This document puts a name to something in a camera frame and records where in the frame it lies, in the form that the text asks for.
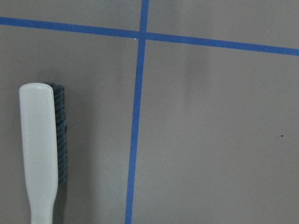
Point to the beige brush with black bristles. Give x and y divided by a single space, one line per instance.
44 146

